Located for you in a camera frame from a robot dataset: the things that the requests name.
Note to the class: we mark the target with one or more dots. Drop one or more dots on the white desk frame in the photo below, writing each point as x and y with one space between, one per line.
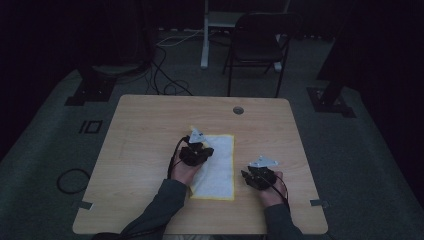
207 36

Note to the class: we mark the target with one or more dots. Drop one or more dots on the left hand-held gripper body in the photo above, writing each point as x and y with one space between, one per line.
196 151

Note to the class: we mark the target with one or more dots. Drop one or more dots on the grey tape strip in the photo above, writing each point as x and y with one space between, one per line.
84 205
319 202

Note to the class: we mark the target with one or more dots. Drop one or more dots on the black stand base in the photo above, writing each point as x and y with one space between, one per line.
90 91
330 101

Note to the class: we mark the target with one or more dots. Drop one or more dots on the person's left hand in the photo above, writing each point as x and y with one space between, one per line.
184 172

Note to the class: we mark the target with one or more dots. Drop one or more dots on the white towel with yellow border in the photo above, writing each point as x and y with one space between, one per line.
216 170

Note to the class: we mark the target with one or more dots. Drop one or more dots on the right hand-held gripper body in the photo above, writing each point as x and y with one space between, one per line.
261 175

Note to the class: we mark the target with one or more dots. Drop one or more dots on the person's right hand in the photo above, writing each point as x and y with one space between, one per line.
274 195

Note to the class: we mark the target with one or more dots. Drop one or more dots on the black folding chair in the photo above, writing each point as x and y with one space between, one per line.
257 46

